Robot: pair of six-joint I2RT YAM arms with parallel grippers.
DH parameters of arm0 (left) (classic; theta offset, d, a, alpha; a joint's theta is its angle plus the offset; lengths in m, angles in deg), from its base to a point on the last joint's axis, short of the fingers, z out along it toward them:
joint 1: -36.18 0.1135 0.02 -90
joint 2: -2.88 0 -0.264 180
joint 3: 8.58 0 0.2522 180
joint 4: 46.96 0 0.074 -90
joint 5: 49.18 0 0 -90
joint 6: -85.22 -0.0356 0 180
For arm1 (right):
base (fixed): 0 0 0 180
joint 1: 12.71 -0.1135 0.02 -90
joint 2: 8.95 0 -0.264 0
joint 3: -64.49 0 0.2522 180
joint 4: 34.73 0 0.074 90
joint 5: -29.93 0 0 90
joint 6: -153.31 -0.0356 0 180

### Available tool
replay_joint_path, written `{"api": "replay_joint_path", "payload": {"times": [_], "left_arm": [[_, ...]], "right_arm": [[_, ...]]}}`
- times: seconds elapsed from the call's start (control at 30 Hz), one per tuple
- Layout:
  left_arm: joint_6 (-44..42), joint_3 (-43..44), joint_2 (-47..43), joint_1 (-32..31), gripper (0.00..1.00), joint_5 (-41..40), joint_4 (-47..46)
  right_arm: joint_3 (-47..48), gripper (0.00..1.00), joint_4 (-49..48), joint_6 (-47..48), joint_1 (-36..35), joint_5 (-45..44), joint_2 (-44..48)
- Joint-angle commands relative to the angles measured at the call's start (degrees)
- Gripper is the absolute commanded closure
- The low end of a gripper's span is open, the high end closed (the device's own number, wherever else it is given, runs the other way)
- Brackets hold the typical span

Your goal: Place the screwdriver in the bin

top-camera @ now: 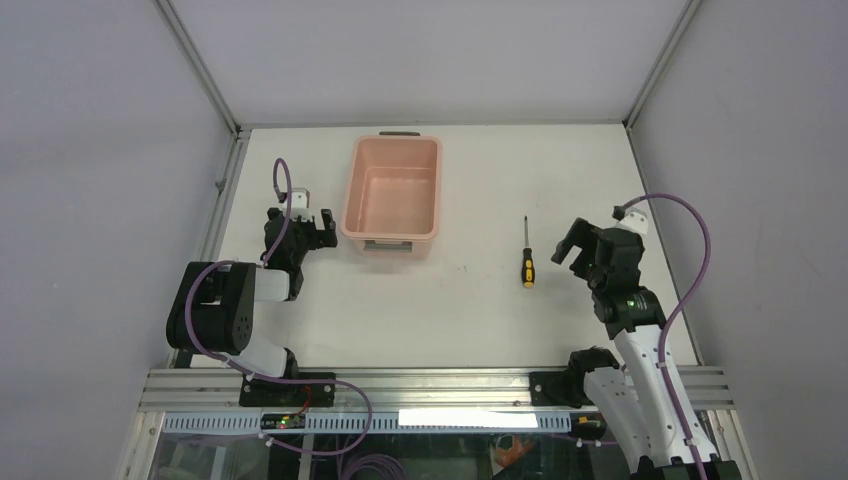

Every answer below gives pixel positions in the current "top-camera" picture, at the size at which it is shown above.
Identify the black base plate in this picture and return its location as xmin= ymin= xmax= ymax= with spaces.
xmin=528 ymin=370 xmax=586 ymax=409
xmin=238 ymin=371 xmax=336 ymax=408

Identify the pink plastic bin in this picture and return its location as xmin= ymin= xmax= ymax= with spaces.
xmin=339 ymin=131 xmax=442 ymax=259

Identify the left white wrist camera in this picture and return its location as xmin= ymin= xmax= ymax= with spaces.
xmin=284 ymin=188 xmax=314 ymax=222

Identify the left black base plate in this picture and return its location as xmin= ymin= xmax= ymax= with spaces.
xmin=238 ymin=371 xmax=336 ymax=408

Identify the orange object under table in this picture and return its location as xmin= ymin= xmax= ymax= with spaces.
xmin=491 ymin=434 xmax=535 ymax=469

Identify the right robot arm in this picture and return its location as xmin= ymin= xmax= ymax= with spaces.
xmin=551 ymin=218 xmax=741 ymax=479

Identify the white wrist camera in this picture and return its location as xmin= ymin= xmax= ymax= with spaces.
xmin=612 ymin=206 xmax=650 ymax=236
xmin=284 ymin=188 xmax=314 ymax=222

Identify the yellow black screwdriver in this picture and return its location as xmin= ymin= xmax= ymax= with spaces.
xmin=521 ymin=216 xmax=536 ymax=288

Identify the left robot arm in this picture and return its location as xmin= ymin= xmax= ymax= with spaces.
xmin=165 ymin=207 xmax=338 ymax=406

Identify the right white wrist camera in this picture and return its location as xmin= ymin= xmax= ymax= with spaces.
xmin=612 ymin=206 xmax=650 ymax=236

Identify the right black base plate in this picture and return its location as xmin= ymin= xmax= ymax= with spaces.
xmin=528 ymin=370 xmax=586 ymax=409

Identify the slotted cable duct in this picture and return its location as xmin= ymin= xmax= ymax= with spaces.
xmin=162 ymin=409 xmax=571 ymax=436

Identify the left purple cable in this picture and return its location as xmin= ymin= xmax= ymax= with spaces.
xmin=183 ymin=157 xmax=374 ymax=458

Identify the aluminium front rail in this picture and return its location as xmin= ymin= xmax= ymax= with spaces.
xmin=137 ymin=366 xmax=735 ymax=414

